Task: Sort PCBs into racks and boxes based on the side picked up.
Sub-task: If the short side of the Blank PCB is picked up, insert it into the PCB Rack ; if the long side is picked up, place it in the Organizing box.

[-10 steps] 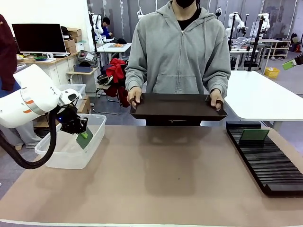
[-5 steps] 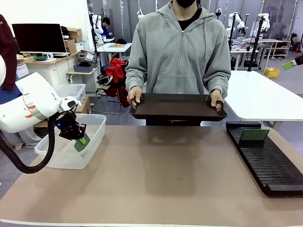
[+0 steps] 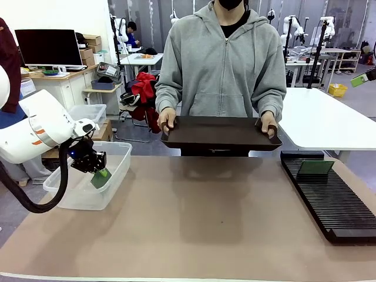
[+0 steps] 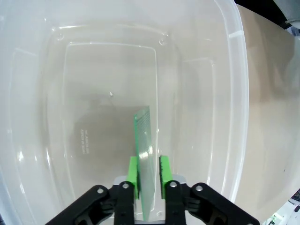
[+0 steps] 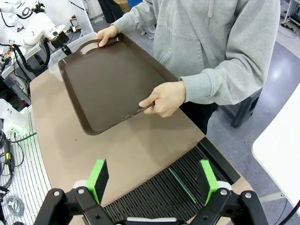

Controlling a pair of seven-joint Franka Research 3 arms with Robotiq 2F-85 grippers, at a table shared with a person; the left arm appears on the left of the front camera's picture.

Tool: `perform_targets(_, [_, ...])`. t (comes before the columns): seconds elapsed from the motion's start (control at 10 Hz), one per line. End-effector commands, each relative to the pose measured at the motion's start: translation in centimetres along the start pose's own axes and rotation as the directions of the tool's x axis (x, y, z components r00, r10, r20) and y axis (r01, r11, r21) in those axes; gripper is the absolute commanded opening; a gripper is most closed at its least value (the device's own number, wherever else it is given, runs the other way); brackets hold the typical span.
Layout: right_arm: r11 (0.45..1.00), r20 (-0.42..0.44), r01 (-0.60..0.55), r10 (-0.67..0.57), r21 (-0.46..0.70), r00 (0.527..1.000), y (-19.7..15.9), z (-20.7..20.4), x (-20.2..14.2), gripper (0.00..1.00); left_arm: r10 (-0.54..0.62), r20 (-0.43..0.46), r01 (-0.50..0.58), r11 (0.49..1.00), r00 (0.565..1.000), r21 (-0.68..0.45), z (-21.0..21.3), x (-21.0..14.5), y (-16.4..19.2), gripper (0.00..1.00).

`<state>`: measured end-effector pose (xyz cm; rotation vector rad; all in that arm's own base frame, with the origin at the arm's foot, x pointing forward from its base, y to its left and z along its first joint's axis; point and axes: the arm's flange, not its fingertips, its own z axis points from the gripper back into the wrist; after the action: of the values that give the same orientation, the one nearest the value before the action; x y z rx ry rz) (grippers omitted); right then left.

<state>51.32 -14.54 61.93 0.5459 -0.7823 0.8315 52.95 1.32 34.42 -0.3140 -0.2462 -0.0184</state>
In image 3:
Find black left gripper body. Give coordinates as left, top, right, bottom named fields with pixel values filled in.
left=69, top=137, right=107, bottom=174

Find green PCB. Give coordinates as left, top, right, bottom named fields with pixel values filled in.
left=90, top=167, right=113, bottom=189
left=297, top=160, right=336, bottom=176

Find dark brown serving tray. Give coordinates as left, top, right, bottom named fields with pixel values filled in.
left=160, top=115, right=283, bottom=152

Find person's right forearm grey sleeve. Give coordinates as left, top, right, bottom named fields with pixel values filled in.
left=155, top=78, right=184, bottom=114

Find person's left forearm grey sleeve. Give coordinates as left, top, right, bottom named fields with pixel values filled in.
left=251, top=79, right=287, bottom=118

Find person's right hand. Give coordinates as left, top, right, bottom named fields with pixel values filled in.
left=157, top=107, right=178, bottom=136

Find person's left hand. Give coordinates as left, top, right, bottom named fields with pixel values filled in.
left=260, top=111, right=279, bottom=139

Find clear plastic storage box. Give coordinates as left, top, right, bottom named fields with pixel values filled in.
left=43, top=140, right=133, bottom=212

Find wooden shelf table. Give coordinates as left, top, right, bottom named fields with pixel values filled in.
left=322, top=48, right=362, bottom=75

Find yellow plastic basket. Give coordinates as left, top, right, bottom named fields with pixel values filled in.
left=328, top=83, right=348, bottom=98

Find brown cardboard box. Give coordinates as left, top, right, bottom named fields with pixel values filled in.
left=92, top=118, right=114, bottom=143

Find clear lidded storage bin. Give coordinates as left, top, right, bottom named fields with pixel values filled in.
left=69, top=103, right=108, bottom=126

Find black tripod stand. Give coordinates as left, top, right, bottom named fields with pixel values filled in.
left=307, top=17, right=330, bottom=89

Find large white table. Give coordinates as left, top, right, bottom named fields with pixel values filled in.
left=277, top=87, right=376, bottom=152

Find small wooden side table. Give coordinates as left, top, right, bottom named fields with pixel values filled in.
left=83, top=83, right=125, bottom=116

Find white desk with wood top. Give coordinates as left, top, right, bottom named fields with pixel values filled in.
left=20, top=63, right=99, bottom=119

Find grey plastic bin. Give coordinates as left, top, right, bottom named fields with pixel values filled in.
left=90, top=79, right=116, bottom=90

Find black carry case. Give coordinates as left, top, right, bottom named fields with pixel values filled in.
left=96, top=61, right=122, bottom=83

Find red jacket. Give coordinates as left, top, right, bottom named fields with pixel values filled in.
left=130, top=72, right=162, bottom=135

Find white background table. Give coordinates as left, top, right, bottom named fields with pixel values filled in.
left=119, top=52, right=164, bottom=75

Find black computer monitor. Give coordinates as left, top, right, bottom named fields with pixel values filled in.
left=14, top=28, right=84, bottom=73

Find black slotted PCB rack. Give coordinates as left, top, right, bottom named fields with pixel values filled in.
left=280, top=150, right=376, bottom=244

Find person in maroon top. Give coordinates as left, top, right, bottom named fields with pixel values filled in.
left=0, top=17, right=53, bottom=186

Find seated person in blue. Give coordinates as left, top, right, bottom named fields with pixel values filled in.
left=125, top=21, right=142, bottom=49

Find person in grey hoodie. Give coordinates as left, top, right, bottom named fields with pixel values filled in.
left=155, top=0, right=287, bottom=157

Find black corrugated cable conduit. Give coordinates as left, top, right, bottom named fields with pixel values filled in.
left=0, top=140, right=71, bottom=214

